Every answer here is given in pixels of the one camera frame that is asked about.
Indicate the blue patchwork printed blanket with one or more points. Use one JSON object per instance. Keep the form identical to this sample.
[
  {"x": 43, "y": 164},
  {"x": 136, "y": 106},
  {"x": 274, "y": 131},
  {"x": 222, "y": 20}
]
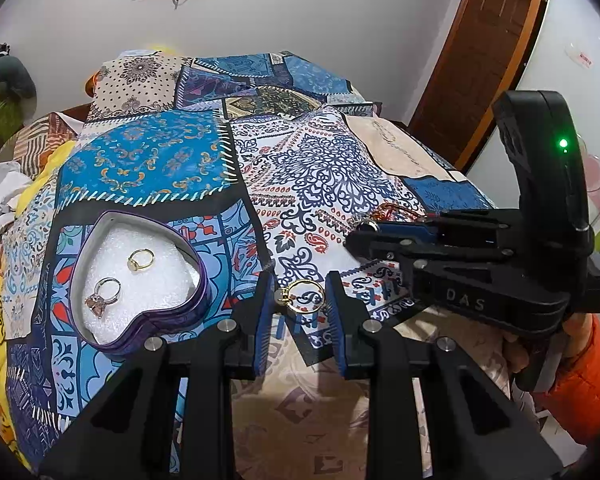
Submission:
[{"x": 290, "y": 160}]

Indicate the white cabinet with pink stickers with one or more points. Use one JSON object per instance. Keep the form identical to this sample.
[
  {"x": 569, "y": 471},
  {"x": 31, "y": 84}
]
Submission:
[{"x": 580, "y": 60}]

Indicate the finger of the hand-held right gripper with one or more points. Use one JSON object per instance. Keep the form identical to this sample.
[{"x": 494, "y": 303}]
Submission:
[
  {"x": 385, "y": 250},
  {"x": 410, "y": 230}
]

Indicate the green cloth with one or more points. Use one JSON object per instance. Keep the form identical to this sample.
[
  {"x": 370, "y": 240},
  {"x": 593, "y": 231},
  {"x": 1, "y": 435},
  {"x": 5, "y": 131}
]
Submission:
[{"x": 0, "y": 130}]

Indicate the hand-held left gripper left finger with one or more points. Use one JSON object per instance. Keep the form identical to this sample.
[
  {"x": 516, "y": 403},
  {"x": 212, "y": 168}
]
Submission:
[{"x": 264, "y": 322}]

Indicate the orange striped cloth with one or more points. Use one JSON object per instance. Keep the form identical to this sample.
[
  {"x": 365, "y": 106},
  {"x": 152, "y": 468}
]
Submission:
[{"x": 42, "y": 142}]

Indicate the dark clothes pile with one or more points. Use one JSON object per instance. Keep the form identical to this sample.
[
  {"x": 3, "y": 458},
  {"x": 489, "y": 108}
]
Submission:
[{"x": 7, "y": 70}]

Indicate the person's right hand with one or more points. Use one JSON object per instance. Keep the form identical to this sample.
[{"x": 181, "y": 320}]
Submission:
[{"x": 516, "y": 352}]

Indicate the purple heart-shaped tin box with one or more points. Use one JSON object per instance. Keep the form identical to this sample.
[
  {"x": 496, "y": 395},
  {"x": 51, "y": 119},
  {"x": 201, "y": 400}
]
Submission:
[{"x": 130, "y": 272}]

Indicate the white cloth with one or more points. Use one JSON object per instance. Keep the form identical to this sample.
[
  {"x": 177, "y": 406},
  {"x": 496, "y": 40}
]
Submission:
[{"x": 2, "y": 200}]

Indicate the brown wooden door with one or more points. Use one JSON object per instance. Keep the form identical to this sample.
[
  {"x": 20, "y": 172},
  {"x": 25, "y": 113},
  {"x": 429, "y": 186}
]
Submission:
[{"x": 485, "y": 60}]

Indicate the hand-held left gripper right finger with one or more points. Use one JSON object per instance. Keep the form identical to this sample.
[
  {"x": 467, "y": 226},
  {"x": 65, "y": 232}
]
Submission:
[{"x": 336, "y": 322}]

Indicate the person's right forearm orange sleeve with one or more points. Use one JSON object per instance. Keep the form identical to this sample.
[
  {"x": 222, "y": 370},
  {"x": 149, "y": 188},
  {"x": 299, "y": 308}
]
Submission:
[{"x": 585, "y": 385}]

